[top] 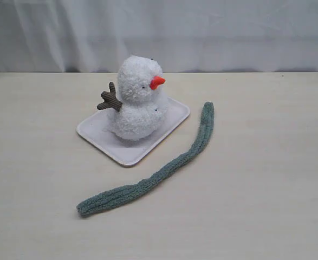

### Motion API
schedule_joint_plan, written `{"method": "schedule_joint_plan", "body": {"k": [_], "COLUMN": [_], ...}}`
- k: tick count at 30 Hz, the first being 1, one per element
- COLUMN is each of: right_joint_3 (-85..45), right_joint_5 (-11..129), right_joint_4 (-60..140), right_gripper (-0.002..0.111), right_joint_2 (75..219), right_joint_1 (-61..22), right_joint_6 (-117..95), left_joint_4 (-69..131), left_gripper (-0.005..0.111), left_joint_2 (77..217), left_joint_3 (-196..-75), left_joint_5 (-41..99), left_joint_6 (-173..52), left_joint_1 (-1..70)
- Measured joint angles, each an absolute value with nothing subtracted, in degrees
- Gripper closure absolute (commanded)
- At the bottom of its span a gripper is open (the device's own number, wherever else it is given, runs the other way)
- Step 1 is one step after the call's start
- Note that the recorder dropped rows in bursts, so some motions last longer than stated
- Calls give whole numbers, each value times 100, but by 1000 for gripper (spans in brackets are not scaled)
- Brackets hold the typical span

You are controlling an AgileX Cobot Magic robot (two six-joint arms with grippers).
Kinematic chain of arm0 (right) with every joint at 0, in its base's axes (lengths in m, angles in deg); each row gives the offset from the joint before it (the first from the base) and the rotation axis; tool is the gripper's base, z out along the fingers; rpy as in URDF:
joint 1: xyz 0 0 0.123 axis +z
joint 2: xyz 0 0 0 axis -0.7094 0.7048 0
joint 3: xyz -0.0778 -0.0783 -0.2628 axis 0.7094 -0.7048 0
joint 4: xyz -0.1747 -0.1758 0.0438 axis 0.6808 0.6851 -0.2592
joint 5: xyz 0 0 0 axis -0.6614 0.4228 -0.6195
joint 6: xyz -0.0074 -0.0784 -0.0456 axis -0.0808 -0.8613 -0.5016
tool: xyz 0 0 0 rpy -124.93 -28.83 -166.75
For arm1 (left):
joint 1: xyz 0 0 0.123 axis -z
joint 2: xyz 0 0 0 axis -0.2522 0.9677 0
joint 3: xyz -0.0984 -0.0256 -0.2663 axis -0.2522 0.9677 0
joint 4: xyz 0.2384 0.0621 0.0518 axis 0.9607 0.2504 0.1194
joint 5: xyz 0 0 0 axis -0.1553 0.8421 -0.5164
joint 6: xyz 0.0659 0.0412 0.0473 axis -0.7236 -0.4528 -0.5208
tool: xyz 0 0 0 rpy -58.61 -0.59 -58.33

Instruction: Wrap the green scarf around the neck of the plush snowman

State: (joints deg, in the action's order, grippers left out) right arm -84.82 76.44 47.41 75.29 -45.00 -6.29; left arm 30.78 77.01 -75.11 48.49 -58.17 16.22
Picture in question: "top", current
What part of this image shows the white plush snowman toy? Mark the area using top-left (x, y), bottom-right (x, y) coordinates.
top-left (96, 55), bottom-right (169, 141)

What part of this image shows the green knitted scarf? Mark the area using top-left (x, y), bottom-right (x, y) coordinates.
top-left (76, 101), bottom-right (215, 218)

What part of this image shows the white backdrop curtain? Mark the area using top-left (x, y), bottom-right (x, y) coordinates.
top-left (0, 1), bottom-right (318, 72)

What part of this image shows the white rectangular tray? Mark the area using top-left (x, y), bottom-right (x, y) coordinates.
top-left (76, 97), bottom-right (190, 167)

